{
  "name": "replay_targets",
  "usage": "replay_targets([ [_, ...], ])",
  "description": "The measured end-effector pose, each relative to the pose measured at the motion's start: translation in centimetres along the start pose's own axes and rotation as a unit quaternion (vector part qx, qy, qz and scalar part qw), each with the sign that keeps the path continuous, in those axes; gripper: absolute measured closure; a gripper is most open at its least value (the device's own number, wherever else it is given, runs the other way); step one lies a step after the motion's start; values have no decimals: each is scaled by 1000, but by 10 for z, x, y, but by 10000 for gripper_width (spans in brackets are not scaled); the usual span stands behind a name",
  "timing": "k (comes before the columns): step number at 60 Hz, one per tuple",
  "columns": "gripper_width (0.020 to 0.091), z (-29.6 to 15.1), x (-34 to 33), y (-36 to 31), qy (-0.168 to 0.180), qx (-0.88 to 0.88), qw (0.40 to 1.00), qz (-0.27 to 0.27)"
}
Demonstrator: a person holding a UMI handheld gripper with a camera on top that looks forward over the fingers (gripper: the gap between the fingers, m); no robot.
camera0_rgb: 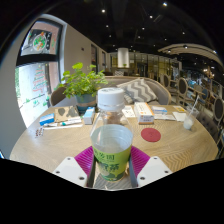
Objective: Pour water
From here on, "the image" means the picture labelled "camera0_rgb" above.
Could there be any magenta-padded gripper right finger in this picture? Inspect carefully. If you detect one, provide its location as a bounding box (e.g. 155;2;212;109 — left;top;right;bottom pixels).
128;145;174;189

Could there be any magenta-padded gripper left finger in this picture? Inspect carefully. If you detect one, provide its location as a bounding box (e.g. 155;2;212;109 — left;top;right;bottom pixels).
53;145;98;188

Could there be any green-labelled clear drink bottle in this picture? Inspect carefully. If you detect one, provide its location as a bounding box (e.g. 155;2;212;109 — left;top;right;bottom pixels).
89;87;135;183

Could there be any flat round red coaster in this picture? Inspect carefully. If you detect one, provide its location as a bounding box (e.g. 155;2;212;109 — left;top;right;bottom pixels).
140;127;162;144

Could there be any white paper-wrapped stick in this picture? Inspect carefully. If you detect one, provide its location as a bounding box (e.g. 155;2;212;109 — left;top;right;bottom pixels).
43;123;84;131

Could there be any white teal pen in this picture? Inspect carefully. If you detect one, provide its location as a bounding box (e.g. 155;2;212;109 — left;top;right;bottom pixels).
43;117;83;128

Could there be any small patterned paper packet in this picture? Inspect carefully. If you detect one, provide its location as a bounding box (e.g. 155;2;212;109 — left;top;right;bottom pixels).
34;126;45;138

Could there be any white printed leaflet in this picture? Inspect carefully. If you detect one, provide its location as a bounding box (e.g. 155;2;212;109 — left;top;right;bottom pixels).
153;113;177;122

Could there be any brown kraft card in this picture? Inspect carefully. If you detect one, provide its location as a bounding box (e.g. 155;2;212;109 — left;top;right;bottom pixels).
53;105;81;124

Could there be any small white blue box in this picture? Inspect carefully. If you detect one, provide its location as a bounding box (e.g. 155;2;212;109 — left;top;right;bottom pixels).
82;106;97;126

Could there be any white orange carton box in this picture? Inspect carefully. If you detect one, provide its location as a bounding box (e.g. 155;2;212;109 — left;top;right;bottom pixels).
133;101;155;126

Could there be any clear plastic cup with straw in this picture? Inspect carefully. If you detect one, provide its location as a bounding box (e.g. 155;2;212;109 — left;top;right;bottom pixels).
182;94;201;131

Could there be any white paper napkin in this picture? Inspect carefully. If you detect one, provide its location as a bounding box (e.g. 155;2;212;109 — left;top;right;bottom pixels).
172;111;188;123

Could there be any white illustrated leaflet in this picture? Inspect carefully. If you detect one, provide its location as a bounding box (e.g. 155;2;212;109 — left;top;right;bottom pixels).
121;105;136;119

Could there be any yellow square card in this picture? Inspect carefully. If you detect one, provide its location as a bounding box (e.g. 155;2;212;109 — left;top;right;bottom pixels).
172;105;187;114

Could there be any grey tufted armchair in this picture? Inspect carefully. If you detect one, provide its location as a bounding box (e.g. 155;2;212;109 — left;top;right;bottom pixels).
196;114;222;145

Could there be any grey curved sofa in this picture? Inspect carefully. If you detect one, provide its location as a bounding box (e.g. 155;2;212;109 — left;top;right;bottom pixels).
49;75;173;108

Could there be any grey white chevron cushion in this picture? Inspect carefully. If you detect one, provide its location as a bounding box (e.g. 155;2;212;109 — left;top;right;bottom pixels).
116;77;159;105

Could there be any group of wooden dining chairs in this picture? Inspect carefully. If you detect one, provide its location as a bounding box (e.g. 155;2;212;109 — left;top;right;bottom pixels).
159;72;224;148

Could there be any green potted plant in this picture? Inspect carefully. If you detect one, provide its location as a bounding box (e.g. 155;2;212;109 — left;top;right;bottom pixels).
54;62;110;115

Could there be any window with festive decals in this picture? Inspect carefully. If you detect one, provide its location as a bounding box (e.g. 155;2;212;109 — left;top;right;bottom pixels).
14;18;65;128

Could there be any group of ceiling spotlights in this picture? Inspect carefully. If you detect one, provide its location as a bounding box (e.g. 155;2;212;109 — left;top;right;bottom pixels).
99;1;188;48

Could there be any dark wall door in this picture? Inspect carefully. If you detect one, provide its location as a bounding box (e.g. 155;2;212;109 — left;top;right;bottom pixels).
90;44;99;75

